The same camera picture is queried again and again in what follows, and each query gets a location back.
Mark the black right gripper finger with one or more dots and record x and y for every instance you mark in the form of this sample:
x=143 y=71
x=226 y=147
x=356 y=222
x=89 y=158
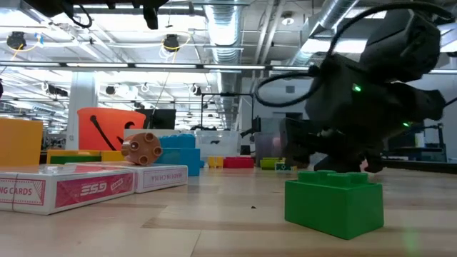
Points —
x=339 y=165
x=375 y=158

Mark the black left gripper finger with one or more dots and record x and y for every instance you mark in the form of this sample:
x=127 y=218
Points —
x=151 y=18

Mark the tan round studded block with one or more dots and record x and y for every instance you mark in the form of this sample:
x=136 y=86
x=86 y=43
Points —
x=141 y=149

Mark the long blue building block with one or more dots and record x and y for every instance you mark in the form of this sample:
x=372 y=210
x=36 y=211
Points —
x=178 y=162

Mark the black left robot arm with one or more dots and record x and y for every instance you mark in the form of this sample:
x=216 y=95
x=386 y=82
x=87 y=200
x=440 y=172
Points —
x=43 y=5

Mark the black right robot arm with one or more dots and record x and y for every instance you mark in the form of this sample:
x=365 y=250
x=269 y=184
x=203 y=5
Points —
x=400 y=46

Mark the dark background desk cluster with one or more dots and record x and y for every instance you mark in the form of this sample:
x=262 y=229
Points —
x=428 y=142

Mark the long ceiling light bar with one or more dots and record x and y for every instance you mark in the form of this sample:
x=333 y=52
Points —
x=232 y=67

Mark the white building column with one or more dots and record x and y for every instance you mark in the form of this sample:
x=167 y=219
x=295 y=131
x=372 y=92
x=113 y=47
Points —
x=82 y=93

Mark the black background monitor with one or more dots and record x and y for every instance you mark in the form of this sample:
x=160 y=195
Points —
x=160 y=119

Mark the orange plastic bucket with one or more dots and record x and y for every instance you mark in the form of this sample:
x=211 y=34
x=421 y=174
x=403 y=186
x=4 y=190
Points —
x=107 y=118

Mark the white ceiling smoke detector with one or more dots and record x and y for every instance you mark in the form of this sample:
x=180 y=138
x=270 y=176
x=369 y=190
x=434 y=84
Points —
x=287 y=20

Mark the small yellow building block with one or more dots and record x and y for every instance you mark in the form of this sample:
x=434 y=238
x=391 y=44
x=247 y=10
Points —
x=215 y=162

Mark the black ceiling camera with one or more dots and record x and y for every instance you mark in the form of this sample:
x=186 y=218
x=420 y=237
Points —
x=171 y=43
x=16 y=40

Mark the silver ventilation duct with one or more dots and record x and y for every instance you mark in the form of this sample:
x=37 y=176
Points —
x=337 y=12
x=223 y=21

